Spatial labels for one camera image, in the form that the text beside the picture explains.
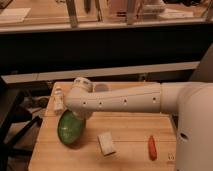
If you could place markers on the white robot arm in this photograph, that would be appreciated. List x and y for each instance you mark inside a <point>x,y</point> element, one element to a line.
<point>192,102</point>

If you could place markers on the white bottle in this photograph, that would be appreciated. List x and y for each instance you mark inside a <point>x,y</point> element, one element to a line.
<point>58,102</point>

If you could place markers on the orange carrot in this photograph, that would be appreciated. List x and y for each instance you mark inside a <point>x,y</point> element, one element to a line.
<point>152,148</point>

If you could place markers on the black chair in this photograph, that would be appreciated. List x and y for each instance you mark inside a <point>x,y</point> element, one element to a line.
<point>11,112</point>

